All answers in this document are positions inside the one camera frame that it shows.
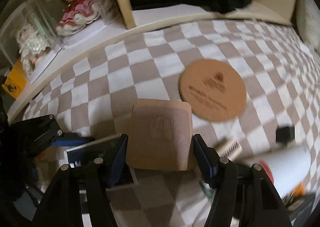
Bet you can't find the round cork coaster left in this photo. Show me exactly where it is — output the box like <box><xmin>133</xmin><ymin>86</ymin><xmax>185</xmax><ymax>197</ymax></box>
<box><xmin>179</xmin><ymin>59</ymin><xmax>247</xmax><ymax>122</ymax></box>

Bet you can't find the fluffy white pillow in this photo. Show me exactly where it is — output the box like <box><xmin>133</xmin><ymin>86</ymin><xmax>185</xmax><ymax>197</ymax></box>
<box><xmin>296</xmin><ymin>0</ymin><xmax>319</xmax><ymax>54</ymax></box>

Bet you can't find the black cube charger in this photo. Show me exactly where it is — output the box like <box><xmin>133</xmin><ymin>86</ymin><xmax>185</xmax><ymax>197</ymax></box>
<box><xmin>276</xmin><ymin>126</ymin><xmax>295</xmax><ymax>145</ymax></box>

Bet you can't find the white thermos bottle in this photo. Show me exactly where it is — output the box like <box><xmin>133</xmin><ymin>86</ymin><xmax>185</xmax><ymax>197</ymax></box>
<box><xmin>245</xmin><ymin>142</ymin><xmax>318</xmax><ymax>200</ymax></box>

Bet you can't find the red dress doll box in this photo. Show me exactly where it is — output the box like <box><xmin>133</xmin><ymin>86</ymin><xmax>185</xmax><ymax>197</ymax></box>
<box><xmin>36</xmin><ymin>0</ymin><xmax>120</xmax><ymax>46</ymax></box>

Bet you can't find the square cork coaster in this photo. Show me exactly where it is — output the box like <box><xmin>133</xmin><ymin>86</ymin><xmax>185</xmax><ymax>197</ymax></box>
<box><xmin>126</xmin><ymin>98</ymin><xmax>195</xmax><ymax>171</ymax></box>

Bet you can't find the black product box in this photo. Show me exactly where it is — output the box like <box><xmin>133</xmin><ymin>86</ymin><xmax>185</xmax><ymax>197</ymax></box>
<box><xmin>64</xmin><ymin>134</ymin><xmax>137</xmax><ymax>190</ymax></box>

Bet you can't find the yellow box on floor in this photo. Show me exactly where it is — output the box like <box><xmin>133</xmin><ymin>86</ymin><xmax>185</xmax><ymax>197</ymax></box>
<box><xmin>2</xmin><ymin>59</ymin><xmax>28</xmax><ymax>99</ymax></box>

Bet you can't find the wooden bedside shelf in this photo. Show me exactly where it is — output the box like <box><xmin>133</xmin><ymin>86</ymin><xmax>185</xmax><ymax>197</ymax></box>
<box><xmin>8</xmin><ymin>0</ymin><xmax>296</xmax><ymax>122</ymax></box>

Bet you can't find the white dress doll box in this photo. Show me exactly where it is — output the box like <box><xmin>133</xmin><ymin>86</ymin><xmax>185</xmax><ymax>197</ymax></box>
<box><xmin>1</xmin><ymin>0</ymin><xmax>63</xmax><ymax>84</ymax></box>

